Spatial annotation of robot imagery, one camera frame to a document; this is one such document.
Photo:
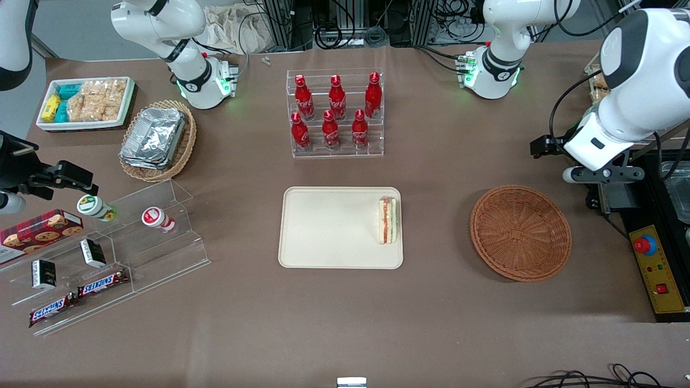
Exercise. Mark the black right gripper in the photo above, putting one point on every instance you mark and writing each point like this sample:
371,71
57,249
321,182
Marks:
15,168

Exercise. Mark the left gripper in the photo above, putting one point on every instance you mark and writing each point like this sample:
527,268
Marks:
553,145

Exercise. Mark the triangular sandwich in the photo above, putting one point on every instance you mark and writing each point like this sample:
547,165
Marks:
386,221

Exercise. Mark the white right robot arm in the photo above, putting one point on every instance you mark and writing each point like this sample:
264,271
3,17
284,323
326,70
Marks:
188,70

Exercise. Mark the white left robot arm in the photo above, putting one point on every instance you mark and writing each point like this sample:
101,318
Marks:
641,64

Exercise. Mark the white rectangular snack tray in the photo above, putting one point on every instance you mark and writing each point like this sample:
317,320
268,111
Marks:
81,124

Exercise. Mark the brown round wicker basket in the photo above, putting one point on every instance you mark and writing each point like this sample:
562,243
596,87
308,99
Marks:
520,234

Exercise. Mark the light oval wicker basket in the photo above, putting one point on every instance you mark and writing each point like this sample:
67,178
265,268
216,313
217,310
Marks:
186,145

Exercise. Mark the beige rectangular serving tray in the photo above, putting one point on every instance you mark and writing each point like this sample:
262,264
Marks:
329,226

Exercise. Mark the green capped yogurt bottle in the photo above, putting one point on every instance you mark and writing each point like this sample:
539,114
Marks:
94,207

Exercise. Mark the red cookie box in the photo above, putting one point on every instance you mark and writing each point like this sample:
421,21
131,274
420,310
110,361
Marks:
38,234

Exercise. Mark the clear bagged cracker pack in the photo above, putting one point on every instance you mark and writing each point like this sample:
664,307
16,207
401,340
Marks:
599,96
598,81

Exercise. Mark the teal snack packet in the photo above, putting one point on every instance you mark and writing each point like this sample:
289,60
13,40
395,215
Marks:
69,91
62,112

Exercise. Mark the small black white box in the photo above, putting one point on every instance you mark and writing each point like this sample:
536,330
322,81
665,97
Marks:
44,274
92,253

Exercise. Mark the yellow snack packet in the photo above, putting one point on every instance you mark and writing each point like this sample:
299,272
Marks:
51,106

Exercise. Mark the clear bag of rice crackers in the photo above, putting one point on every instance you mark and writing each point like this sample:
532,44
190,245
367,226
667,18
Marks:
97,101

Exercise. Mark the red capped yogurt bottle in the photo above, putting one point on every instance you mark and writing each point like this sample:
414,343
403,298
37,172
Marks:
156,218

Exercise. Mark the grey metal block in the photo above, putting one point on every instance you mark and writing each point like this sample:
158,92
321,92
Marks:
614,198

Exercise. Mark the stacked aluminium foil containers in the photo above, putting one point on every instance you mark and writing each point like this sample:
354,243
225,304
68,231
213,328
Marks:
153,137

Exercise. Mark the clear acrylic stepped shelf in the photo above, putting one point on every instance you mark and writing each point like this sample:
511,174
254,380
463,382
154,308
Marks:
156,253

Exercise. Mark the snickers chocolate bar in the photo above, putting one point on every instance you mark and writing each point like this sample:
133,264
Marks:
51,310
102,283

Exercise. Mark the yellow emergency stop box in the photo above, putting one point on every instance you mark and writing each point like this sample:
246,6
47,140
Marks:
659,280

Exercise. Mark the clear acrylic bottle rack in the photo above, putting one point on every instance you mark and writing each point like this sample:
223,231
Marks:
372,145

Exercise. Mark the red cola bottle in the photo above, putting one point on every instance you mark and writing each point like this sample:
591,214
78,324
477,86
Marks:
304,99
359,131
299,133
373,97
330,132
337,99

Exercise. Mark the beige crumpled cloth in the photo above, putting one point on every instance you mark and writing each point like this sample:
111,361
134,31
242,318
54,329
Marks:
237,29

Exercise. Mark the small silver white device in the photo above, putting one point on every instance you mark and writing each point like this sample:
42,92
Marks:
351,383

